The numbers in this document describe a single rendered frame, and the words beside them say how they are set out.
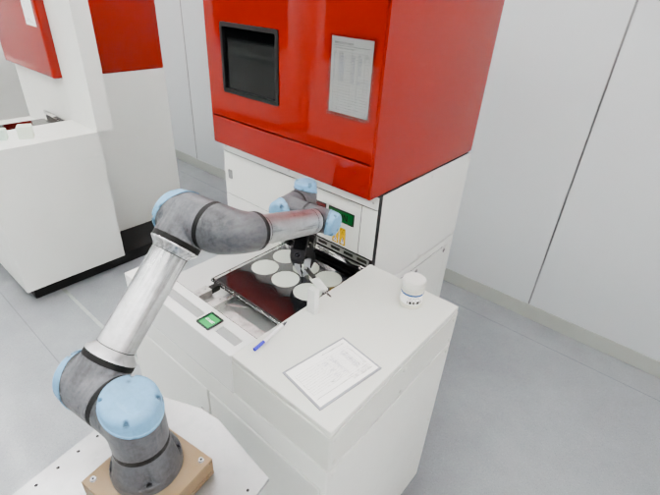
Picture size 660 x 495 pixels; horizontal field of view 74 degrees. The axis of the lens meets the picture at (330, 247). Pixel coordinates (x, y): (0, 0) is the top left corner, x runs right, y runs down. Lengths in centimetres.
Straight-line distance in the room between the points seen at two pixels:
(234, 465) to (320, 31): 119
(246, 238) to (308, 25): 74
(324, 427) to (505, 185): 214
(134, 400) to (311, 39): 108
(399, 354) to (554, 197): 180
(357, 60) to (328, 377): 87
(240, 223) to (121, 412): 44
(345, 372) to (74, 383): 61
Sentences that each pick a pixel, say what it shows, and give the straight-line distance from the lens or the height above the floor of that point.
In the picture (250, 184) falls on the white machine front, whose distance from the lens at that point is 192.
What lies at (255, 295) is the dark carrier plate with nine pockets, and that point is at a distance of 152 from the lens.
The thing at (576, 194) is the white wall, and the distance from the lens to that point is 280.
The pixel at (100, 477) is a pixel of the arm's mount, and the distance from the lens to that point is 118.
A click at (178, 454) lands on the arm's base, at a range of 112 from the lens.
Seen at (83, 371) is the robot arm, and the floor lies 111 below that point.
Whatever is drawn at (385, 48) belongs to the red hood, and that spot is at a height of 167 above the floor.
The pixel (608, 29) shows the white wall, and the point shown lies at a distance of 266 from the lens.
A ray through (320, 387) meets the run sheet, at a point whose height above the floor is 97.
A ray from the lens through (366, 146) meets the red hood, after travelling 138.
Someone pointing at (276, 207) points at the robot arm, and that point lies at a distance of 134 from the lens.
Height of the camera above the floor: 182
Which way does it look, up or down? 31 degrees down
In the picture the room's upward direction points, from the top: 3 degrees clockwise
